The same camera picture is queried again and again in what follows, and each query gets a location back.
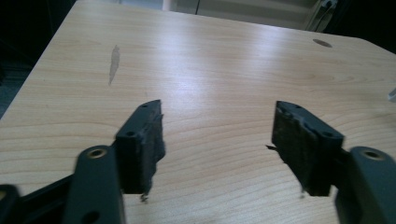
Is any metal stand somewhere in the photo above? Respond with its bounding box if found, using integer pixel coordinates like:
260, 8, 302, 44
305, 0, 340, 33

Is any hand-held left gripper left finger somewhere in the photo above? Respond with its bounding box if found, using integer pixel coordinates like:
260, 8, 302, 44
114, 99, 167, 196

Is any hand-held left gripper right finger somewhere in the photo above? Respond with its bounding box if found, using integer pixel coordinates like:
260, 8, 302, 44
271, 100, 346, 198

